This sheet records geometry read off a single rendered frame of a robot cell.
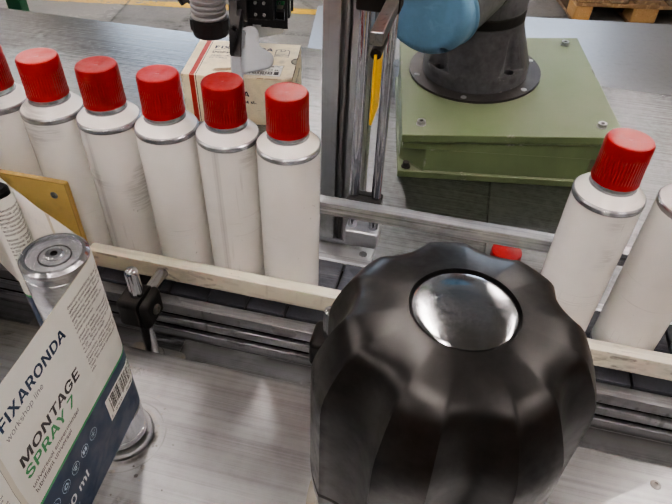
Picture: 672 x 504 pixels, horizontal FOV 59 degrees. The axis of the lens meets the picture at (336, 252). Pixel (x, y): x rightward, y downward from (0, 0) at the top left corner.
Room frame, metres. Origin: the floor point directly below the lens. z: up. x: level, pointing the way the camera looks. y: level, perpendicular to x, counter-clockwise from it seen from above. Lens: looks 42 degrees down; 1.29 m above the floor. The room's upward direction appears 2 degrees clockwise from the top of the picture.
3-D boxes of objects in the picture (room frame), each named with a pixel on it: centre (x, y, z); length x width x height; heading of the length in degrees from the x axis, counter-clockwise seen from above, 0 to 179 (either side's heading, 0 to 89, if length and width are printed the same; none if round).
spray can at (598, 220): (0.36, -0.20, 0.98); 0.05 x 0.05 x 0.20
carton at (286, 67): (0.86, 0.15, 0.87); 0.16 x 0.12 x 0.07; 88
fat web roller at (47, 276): (0.24, 0.16, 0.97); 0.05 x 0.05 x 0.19
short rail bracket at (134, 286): (0.37, 0.16, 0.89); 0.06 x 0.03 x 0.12; 168
